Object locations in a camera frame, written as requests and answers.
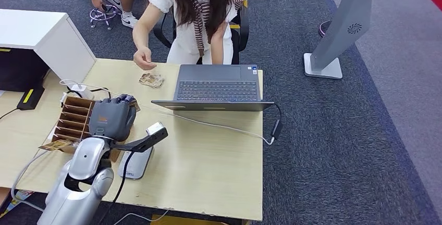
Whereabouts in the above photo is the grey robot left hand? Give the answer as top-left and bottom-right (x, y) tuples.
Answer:
(88, 94), (139, 143)

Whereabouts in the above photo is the person's right hand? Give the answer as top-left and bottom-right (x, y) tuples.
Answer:
(133, 46), (157, 71)

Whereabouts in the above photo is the brown cardboard card organizer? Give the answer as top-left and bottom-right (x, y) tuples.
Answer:
(51, 95), (122, 164)

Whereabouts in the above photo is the grey card reader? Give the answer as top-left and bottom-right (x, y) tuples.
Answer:
(117, 146), (154, 180)

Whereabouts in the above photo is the white power charger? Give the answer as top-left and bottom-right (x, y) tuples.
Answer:
(61, 83), (94, 102)

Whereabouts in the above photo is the chrome stool base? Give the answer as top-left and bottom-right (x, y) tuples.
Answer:
(89, 5), (120, 31)

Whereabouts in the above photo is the grey open laptop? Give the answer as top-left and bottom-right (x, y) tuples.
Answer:
(151, 64), (275, 112)

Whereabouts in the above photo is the black base with yellow label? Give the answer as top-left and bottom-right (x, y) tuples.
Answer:
(16, 85), (45, 111)

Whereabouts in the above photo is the black office chair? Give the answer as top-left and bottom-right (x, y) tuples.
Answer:
(153, 0), (250, 66)

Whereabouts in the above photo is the black screen panel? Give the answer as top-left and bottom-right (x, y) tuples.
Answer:
(0, 47), (51, 92)

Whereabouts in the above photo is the white cabinet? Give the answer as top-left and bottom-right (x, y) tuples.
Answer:
(0, 8), (97, 85)

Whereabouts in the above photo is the round black floor base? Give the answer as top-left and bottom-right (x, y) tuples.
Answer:
(318, 20), (333, 39)

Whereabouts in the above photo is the grey kiosk stand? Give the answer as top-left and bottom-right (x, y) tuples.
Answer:
(303, 0), (391, 80)

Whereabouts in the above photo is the black looped desk cable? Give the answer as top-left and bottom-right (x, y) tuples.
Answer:
(66, 87), (112, 101)

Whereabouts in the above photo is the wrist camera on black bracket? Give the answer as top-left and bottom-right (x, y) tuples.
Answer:
(110, 121), (169, 153)

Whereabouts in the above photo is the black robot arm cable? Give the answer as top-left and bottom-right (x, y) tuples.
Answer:
(96, 151), (136, 225)

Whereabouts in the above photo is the long white cable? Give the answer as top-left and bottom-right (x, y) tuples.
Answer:
(59, 79), (275, 146)

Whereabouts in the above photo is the white cable below desk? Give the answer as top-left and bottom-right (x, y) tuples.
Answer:
(113, 209), (170, 225)

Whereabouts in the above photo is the thin black cable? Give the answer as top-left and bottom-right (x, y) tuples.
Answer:
(0, 107), (19, 121)

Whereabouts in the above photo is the grey floor cable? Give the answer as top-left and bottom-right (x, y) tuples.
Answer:
(10, 150), (53, 213)

